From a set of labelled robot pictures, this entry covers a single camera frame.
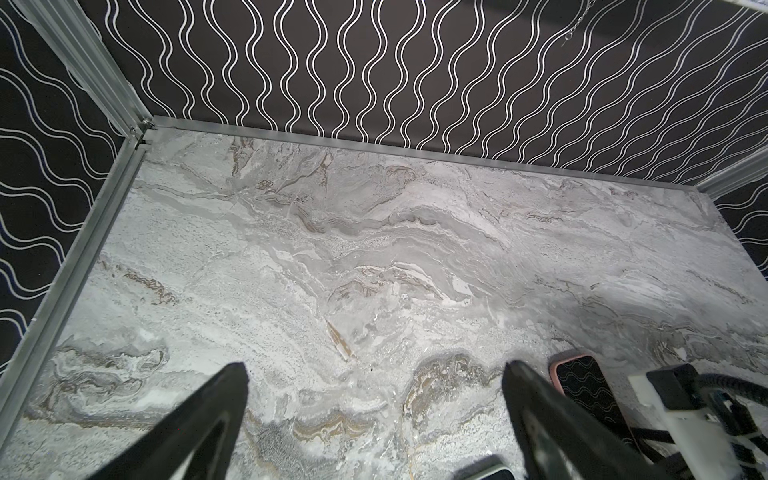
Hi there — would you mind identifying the black phone middle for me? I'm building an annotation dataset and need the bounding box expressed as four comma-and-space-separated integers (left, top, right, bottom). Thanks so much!
452, 462, 515, 480

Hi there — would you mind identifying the black smartphone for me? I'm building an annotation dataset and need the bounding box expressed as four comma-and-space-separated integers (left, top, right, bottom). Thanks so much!
562, 372, 640, 452

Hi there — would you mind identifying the pink phone case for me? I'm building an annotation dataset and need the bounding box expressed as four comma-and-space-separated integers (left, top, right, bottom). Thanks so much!
549, 351, 602, 394

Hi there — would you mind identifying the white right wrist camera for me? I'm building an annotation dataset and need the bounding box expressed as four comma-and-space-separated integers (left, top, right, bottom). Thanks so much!
629, 364, 767, 479

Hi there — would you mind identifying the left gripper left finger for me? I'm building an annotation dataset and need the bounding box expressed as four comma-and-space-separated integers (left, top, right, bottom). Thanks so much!
91, 362, 249, 479

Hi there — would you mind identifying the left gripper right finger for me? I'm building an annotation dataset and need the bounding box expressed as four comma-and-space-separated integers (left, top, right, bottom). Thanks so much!
502, 360, 666, 479

